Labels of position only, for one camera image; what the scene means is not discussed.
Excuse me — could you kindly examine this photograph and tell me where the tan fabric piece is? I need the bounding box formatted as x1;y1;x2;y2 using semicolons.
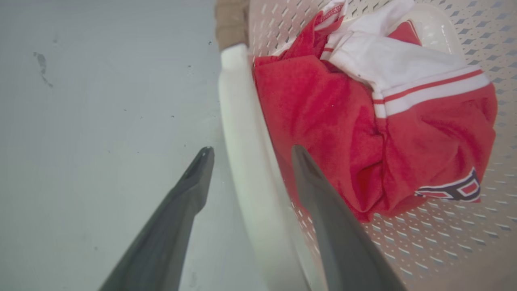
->
214;0;251;52

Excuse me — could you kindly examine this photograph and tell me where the red and white jersey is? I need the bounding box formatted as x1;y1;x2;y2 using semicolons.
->
253;0;498;224

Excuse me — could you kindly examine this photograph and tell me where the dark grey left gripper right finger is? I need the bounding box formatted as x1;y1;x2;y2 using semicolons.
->
291;145;407;291

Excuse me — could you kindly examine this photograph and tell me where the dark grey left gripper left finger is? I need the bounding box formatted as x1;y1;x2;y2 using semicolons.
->
99;146;215;291

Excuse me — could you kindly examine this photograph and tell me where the white perforated plastic laundry basket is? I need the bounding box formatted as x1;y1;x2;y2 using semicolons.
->
218;0;517;291

